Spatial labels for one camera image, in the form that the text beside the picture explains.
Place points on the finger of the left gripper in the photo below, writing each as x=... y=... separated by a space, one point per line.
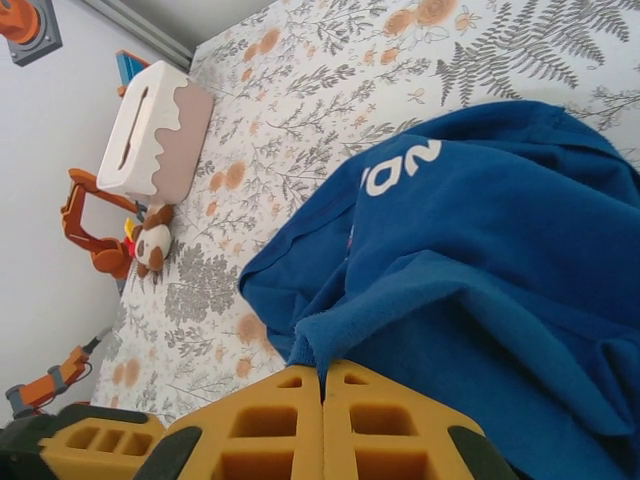
x=65 y=455

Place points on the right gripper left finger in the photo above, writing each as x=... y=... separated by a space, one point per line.
x=215 y=435

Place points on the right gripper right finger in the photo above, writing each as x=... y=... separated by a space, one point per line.
x=425 y=440

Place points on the blue t-shirt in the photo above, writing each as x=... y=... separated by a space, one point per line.
x=475 y=250

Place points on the orange arm sticker grey base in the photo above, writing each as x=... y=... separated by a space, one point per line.
x=30 y=45

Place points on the brown white dog plush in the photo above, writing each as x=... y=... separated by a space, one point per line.
x=152 y=245

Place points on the white tissue box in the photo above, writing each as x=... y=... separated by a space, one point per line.
x=175 y=150

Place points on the floral fern tablecloth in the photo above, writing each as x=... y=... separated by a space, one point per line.
x=300 y=125

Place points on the blue orange rail sticker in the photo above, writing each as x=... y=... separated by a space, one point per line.
x=127 y=65

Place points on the aluminium frame post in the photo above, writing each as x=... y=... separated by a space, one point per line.
x=150 y=35

